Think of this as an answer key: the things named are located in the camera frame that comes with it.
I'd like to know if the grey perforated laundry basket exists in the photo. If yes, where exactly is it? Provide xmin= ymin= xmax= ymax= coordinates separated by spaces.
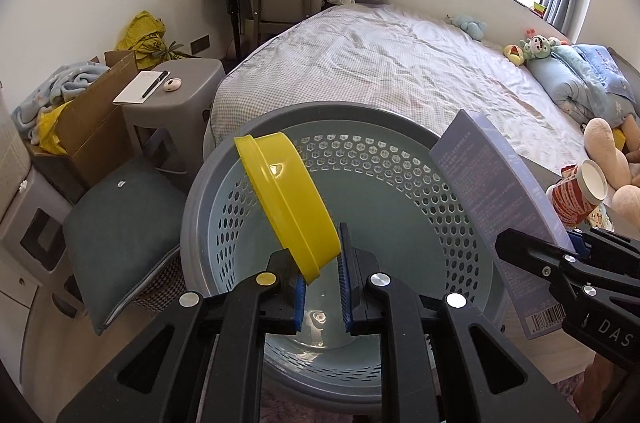
xmin=179 ymin=101 xmax=526 ymax=413

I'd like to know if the white notepad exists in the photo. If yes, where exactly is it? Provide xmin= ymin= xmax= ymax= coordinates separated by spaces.
xmin=112 ymin=71 xmax=163 ymax=104

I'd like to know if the large beige teddy bear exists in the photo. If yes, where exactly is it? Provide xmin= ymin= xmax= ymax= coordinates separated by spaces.
xmin=584 ymin=115 xmax=639 ymax=228

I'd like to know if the small pink round object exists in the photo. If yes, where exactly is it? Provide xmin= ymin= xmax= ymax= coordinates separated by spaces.
xmin=163 ymin=78 xmax=182 ymax=92

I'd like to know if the yellow plastic lid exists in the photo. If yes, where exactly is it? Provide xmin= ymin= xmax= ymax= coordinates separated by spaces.
xmin=233 ymin=132 xmax=341 ymax=284

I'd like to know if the white storage bin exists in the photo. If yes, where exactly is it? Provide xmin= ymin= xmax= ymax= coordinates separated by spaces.
xmin=0 ymin=99 xmax=32 ymax=218

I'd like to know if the dark green seat cushion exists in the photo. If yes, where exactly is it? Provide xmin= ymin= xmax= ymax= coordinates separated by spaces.
xmin=63 ymin=158 xmax=186 ymax=334

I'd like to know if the blue patterned pillow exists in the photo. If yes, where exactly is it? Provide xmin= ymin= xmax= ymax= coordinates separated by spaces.
xmin=574 ymin=44 xmax=639 ymax=103

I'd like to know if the blue plush toy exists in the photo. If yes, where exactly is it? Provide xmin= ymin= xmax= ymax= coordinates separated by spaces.
xmin=447 ymin=14 xmax=487 ymax=42

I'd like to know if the yellow bag on floor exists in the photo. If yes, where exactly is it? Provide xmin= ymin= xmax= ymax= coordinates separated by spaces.
xmin=116 ymin=10 xmax=189 ymax=71

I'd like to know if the rolled light blue quilt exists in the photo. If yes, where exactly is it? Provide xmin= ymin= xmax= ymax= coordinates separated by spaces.
xmin=526 ymin=45 xmax=639 ymax=128

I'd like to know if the yellow red plush toy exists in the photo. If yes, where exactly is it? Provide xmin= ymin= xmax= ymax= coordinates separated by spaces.
xmin=503 ymin=44 xmax=525 ymax=66

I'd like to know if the grey plastic stool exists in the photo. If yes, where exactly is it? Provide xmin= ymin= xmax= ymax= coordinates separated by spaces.
xmin=120 ymin=58 xmax=226 ymax=190

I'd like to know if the black wall socket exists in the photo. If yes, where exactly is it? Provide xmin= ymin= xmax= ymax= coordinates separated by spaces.
xmin=190 ymin=35 xmax=210 ymax=56

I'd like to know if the purple cardboard box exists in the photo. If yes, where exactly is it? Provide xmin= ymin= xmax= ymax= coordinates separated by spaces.
xmin=431 ymin=110 xmax=575 ymax=339

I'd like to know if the bed with white sheet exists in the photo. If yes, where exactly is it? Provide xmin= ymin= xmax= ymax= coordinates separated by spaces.
xmin=203 ymin=5 xmax=587 ymax=170

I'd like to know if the green white plush doll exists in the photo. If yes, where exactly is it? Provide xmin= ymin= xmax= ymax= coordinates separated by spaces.
xmin=518 ymin=28 xmax=570 ymax=62

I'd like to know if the red white paper cup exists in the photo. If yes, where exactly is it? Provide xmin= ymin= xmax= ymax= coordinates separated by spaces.
xmin=546 ymin=158 xmax=608 ymax=228

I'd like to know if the light blue blanket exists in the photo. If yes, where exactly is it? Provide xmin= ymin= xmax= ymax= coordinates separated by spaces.
xmin=11 ymin=61 xmax=108 ymax=146

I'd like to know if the brown cardboard box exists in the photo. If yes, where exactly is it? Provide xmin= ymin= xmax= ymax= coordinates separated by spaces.
xmin=26 ymin=51 xmax=138 ymax=203

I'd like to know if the yellow plastic bag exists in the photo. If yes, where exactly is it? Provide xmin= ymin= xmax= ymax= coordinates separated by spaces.
xmin=37 ymin=101 xmax=72 ymax=155

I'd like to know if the person's right hand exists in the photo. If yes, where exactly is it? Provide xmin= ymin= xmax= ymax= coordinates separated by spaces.
xmin=573 ymin=355 xmax=639 ymax=423

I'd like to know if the black pen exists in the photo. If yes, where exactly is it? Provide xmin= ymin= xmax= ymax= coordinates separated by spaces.
xmin=141 ymin=71 xmax=169 ymax=100

